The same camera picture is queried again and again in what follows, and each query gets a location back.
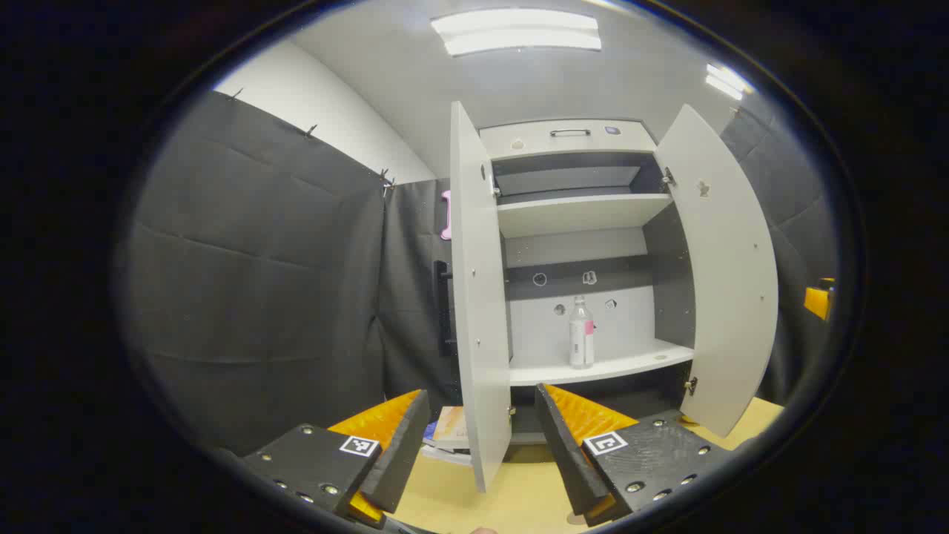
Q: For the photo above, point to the small ceiling light panel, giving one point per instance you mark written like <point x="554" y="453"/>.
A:
<point x="726" y="80"/>

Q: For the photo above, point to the large ceiling light panel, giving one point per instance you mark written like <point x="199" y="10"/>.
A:
<point x="519" y="31"/>

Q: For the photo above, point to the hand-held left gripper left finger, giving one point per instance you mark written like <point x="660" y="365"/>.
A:
<point x="404" y="445"/>

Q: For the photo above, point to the grey cabinet door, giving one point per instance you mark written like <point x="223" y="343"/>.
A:
<point x="726" y="282"/>
<point x="478" y="297"/>

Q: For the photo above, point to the black backdrop cloth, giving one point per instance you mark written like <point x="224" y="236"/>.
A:
<point x="259" y="259"/>

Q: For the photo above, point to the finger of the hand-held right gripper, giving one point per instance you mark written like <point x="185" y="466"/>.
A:
<point x="817" y="302"/>

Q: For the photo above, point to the round brown coaster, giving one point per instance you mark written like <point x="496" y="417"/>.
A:
<point x="574" y="519"/>

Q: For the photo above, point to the clear plastic bottle pink label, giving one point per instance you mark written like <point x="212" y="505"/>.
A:
<point x="581" y="341"/>

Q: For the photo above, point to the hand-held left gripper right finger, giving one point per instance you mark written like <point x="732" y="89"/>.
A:
<point x="563" y="452"/>

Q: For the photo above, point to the grey cabinet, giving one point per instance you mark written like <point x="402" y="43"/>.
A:
<point x="578" y="215"/>

